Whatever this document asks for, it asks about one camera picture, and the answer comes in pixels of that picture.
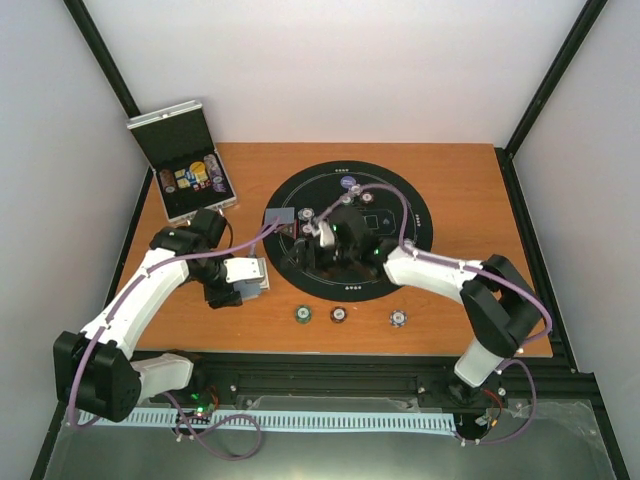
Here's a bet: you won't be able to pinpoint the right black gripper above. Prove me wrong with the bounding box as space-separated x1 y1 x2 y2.
280 240 358 280

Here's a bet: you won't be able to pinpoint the brown poker chip stack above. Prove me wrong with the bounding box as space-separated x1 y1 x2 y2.
330 306 348 324

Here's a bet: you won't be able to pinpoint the red triangular all-in button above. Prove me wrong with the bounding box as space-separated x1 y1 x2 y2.
277 223 298 240

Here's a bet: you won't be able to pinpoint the green poker chip stack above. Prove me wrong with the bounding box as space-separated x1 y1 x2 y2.
294 305 312 325

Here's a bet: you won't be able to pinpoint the blue card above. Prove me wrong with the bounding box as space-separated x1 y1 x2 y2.
264 207 296 225

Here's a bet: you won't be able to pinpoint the purple small blind button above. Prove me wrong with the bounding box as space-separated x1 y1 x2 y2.
340 176 357 189

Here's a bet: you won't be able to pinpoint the blue poker chip stack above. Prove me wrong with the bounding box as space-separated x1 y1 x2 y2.
389 310 408 328

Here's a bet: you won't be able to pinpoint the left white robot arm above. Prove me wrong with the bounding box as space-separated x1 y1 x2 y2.
53 209 241 425

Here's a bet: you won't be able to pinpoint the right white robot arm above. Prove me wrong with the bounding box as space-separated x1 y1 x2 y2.
285 207 552 389

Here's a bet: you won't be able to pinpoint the round black poker mat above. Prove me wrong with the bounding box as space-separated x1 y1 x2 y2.
263 160 434 303

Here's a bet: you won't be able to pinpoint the chips inside case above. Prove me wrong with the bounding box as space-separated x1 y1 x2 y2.
159 153 231 194

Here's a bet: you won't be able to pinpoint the aluminium poker case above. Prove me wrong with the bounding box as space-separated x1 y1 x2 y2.
126 100 237 224

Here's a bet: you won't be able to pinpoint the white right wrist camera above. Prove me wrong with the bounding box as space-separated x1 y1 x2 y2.
308 220 336 249

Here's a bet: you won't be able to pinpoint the light blue cable duct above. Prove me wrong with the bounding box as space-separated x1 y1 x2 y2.
96 407 456 436

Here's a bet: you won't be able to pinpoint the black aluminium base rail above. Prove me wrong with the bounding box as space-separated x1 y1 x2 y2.
55 348 603 421

